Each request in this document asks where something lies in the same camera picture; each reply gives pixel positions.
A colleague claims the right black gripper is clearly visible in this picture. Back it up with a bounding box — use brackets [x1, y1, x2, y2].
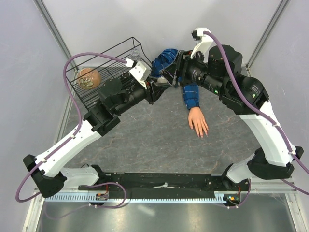
[159, 47, 226, 97]

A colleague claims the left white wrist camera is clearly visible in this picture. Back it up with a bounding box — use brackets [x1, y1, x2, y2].
[125, 58, 151, 89]

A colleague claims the black wire dish rack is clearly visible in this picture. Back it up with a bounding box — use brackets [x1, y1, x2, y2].
[66, 37, 151, 110]

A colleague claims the clear glass cup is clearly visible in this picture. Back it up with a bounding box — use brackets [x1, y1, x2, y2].
[130, 48, 140, 61]

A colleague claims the blue slotted cable duct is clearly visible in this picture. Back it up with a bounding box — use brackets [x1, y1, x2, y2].
[45, 192, 240, 203]

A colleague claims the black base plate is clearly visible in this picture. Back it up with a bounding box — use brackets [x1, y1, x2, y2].
[78, 172, 251, 200]

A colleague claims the purple cable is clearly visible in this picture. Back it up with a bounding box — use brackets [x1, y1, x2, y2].
[204, 30, 309, 195]
[15, 52, 128, 203]

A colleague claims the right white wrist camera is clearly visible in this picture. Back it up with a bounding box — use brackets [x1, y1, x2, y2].
[190, 28, 213, 59]

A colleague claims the mannequin hand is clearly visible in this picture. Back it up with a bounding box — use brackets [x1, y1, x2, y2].
[188, 107, 209, 138]

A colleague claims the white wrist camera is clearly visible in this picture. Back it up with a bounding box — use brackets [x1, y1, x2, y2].
[190, 28, 213, 59]
[125, 58, 151, 89]

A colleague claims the aluminium frame rail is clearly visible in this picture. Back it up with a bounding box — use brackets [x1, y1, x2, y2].
[251, 177, 296, 194]

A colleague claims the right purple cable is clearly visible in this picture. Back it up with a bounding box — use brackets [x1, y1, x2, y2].
[204, 30, 309, 195]

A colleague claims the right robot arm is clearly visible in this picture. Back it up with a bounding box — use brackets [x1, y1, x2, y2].
[159, 45, 304, 190]

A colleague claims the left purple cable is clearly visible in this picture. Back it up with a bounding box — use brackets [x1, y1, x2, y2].
[15, 52, 128, 203]

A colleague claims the white nail polish bottle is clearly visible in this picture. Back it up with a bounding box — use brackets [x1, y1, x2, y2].
[155, 76, 170, 86]

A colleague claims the brown floral ceramic bowl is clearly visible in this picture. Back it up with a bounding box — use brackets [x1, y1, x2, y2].
[78, 68, 101, 90]

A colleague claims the blue plaid shirt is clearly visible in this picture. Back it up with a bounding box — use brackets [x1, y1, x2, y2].
[151, 48, 200, 110]

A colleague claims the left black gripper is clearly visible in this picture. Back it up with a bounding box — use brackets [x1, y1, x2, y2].
[116, 76, 171, 116]

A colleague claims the black mug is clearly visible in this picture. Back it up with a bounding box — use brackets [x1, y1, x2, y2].
[121, 71, 132, 80]

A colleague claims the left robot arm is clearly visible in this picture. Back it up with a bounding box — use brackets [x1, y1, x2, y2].
[23, 77, 169, 198]

